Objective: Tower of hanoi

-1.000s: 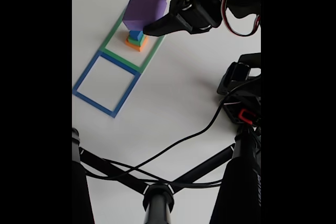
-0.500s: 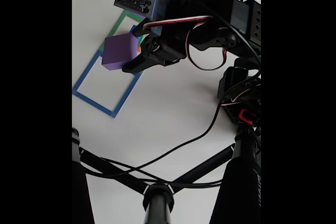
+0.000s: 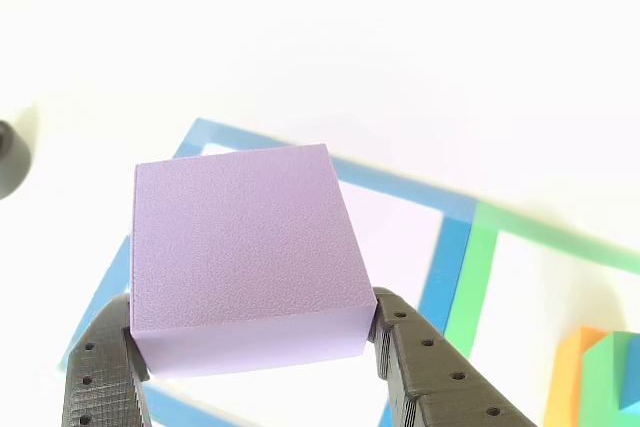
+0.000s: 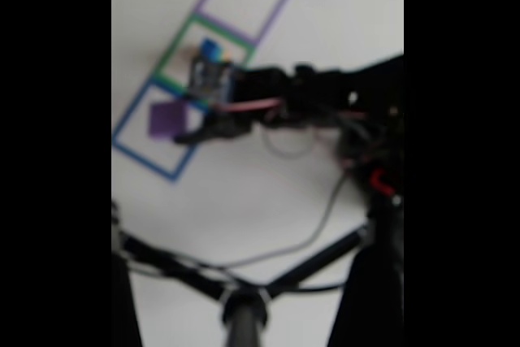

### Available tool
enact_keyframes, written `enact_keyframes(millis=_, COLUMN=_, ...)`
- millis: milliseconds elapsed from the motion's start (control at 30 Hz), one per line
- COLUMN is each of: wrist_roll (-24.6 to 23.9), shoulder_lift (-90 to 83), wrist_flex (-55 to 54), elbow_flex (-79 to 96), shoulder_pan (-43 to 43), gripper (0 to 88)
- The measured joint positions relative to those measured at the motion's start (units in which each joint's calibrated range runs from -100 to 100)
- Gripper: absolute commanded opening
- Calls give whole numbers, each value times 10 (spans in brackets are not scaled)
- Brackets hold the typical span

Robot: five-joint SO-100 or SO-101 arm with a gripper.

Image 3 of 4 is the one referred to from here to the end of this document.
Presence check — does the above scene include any green block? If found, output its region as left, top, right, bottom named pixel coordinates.
left=577, top=330, right=640, bottom=427

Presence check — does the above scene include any black tripod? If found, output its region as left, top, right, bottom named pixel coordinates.
left=0, top=119, right=34, bottom=201

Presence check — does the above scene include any blue square frame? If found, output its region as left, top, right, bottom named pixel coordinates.
left=57, top=117, right=479, bottom=427

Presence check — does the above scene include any green square frame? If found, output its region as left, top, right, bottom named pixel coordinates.
left=442, top=201, right=640, bottom=361

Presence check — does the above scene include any large purple block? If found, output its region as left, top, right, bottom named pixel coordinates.
left=128, top=142, right=379, bottom=381

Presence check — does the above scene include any orange block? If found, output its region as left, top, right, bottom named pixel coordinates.
left=543, top=325, right=609, bottom=427

